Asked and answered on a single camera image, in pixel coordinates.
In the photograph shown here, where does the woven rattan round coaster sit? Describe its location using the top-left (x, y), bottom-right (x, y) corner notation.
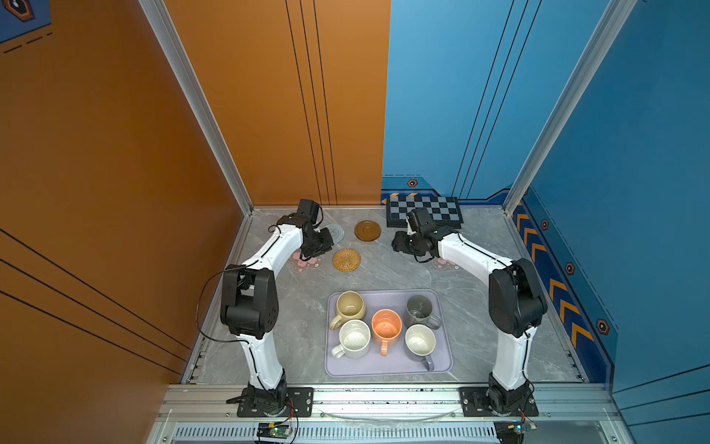
top-left (332, 248), bottom-right (362, 273)

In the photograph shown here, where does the brown wooden round coaster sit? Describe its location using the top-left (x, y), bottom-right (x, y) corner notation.
top-left (354, 220), bottom-right (382, 242)

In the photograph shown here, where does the pink flower silicone coaster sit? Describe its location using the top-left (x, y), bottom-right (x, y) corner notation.
top-left (432, 257), bottom-right (460, 271)

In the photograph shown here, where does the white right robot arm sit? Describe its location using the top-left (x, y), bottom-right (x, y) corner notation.
top-left (392, 229), bottom-right (548, 416)

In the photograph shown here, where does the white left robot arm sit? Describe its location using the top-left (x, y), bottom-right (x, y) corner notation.
top-left (220, 224), bottom-right (334, 416)

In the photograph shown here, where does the blue woven round coaster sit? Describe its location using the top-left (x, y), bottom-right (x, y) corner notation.
top-left (324, 224), bottom-right (345, 244)

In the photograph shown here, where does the black chessboard box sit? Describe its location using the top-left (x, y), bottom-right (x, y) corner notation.
top-left (383, 194), bottom-right (463, 229)

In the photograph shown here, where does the speckled grey mug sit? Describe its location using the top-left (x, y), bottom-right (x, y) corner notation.
top-left (404, 295), bottom-right (442, 330)

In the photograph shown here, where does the beige yellow mug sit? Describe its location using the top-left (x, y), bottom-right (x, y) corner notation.
top-left (329, 290), bottom-right (366, 330)

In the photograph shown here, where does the orange mug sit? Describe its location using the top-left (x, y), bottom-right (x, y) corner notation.
top-left (371, 309), bottom-right (403, 356)

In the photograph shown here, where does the lilac mug cream inside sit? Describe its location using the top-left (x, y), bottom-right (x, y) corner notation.
top-left (405, 325), bottom-right (436, 372)

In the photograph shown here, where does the white cream mug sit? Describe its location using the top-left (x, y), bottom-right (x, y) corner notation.
top-left (331, 320), bottom-right (372, 359)

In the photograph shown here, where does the lilac plastic tray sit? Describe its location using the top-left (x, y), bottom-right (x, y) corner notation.
top-left (325, 289), bottom-right (454, 377)

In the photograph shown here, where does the left green circuit board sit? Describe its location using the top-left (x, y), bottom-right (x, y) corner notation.
top-left (256, 423), bottom-right (292, 442)

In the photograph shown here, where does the green circuit board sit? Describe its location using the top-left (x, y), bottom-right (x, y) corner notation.
top-left (494, 421), bottom-right (537, 444)
top-left (256, 423), bottom-right (292, 442)

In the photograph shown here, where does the right green circuit board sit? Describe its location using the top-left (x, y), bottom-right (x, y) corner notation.
top-left (494, 421), bottom-right (537, 444)

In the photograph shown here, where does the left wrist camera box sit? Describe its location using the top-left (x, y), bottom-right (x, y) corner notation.
top-left (297, 199), bottom-right (323, 228)

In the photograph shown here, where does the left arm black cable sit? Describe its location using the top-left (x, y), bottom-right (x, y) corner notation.
top-left (195, 265), bottom-right (245, 343)

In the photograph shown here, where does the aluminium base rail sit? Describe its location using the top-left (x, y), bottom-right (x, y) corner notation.
top-left (147, 382), bottom-right (634, 443)

